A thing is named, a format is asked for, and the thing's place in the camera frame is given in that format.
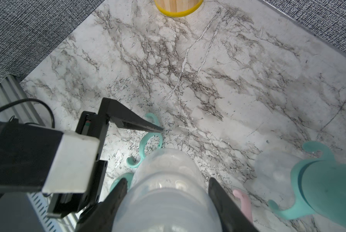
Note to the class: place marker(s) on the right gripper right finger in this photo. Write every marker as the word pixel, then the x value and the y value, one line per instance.
pixel 231 217

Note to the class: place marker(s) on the aluminium front rail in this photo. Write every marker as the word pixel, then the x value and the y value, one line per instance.
pixel 22 166

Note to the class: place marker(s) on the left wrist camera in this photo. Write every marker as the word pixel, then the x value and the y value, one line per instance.
pixel 71 156

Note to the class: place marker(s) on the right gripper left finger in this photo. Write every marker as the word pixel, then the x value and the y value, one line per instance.
pixel 100 218

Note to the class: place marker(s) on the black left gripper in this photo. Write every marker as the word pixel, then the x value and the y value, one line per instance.
pixel 92 125

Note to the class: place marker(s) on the clear bottle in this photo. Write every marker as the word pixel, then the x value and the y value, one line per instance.
pixel 167 194
pixel 273 169

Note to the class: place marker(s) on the mint cap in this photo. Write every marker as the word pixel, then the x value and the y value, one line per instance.
pixel 323 186

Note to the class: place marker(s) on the yellow bamboo steamer basket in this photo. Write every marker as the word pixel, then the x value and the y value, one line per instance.
pixel 177 8

